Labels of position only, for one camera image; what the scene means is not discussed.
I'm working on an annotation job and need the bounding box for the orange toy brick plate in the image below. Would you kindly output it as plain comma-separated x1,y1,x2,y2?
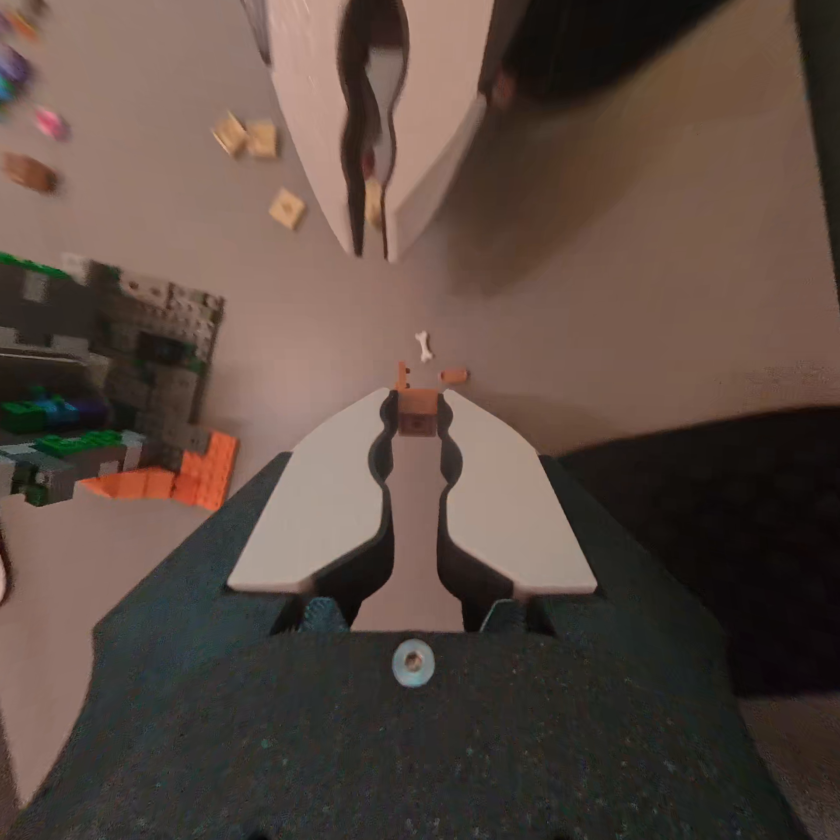
77,431,240,513

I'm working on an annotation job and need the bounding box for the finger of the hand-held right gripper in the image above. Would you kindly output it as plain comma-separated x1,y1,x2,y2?
268,0,368,257
382,0,494,263

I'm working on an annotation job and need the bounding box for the brown toy chest piece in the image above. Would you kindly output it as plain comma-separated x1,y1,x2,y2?
395,389,439,437

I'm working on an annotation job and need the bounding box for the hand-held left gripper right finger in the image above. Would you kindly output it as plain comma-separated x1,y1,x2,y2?
436,389,599,630

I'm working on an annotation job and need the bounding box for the brown toy cube block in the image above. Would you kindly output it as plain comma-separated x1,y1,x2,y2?
0,152,60,194

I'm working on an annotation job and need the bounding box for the toy brick tower model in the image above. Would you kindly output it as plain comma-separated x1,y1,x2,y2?
0,252,225,508

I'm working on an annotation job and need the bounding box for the grey desk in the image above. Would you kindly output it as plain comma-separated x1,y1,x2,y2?
0,0,840,815

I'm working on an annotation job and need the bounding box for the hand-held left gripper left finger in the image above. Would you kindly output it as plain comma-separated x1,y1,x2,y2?
226,387,396,626

